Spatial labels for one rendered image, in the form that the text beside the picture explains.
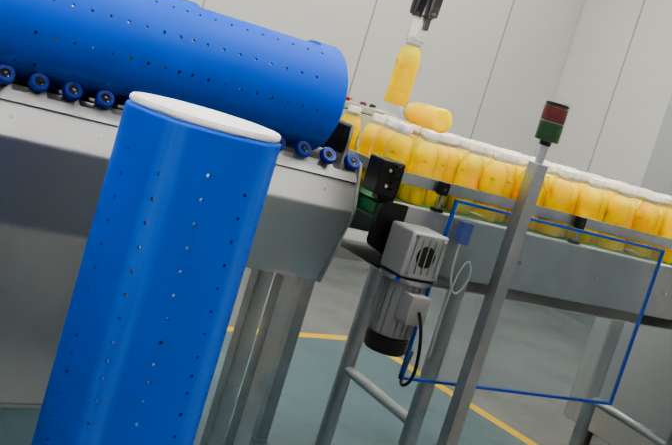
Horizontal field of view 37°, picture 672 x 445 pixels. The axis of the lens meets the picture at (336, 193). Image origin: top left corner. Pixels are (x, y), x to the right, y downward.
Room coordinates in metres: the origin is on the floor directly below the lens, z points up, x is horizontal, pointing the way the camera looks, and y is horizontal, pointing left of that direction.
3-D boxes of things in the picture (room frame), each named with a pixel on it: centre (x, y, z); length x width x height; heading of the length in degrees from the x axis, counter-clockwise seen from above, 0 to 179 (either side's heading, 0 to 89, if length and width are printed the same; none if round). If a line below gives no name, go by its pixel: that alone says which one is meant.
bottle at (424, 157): (2.65, -0.20, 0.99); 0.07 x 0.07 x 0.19
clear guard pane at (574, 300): (2.78, -0.64, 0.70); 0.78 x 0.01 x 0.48; 121
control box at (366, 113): (3.05, 0.01, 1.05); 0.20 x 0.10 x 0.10; 121
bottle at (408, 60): (2.84, -0.09, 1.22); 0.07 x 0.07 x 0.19
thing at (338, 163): (2.69, 0.04, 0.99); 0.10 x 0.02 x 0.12; 31
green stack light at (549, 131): (2.58, -0.48, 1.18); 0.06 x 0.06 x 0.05
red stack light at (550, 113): (2.58, -0.48, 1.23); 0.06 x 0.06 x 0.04
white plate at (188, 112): (1.78, 0.26, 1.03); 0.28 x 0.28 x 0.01
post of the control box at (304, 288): (3.05, 0.01, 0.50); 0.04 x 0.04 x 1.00; 31
